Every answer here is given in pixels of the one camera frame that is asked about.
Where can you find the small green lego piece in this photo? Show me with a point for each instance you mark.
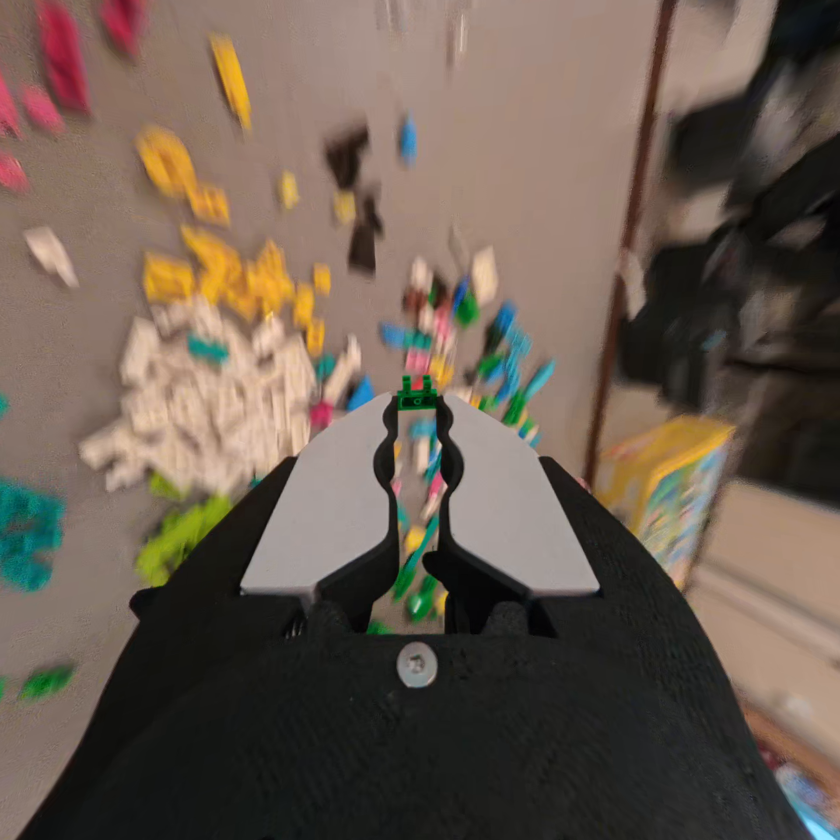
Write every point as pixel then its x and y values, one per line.
pixel 417 398

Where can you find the pile of teal lego bricks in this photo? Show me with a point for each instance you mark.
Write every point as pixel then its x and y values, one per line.
pixel 26 531

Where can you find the blue lego brick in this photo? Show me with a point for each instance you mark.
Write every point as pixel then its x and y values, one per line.
pixel 408 141

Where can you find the black lego brick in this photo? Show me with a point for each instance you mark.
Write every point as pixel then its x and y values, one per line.
pixel 348 154
pixel 364 239

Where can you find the pile of white lego bricks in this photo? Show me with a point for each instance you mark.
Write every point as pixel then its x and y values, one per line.
pixel 210 394

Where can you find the single white lego brick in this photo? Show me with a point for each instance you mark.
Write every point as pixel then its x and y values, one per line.
pixel 49 253

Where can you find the scattered mixed-colour lego bricks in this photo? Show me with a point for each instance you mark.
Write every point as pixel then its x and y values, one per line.
pixel 505 341

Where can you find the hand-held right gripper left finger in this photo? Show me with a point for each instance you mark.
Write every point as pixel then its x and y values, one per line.
pixel 328 512

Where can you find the yellow lego box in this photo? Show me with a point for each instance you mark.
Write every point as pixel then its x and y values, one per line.
pixel 663 499

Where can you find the green lego brick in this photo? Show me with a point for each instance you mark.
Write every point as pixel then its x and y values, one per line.
pixel 46 682

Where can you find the pile of yellow lego bricks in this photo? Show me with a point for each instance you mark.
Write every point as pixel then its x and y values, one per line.
pixel 216 269

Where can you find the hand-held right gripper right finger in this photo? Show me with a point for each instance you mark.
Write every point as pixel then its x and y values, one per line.
pixel 518 518

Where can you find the lime green lego bricks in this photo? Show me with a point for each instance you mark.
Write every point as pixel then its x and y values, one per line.
pixel 177 531

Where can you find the pink lego bricks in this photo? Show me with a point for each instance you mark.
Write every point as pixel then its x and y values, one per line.
pixel 62 59

